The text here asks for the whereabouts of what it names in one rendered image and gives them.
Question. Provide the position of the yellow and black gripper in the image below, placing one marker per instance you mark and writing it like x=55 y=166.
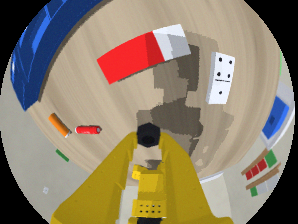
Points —
x=97 y=200

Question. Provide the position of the white domino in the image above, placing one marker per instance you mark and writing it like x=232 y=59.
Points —
x=221 y=74

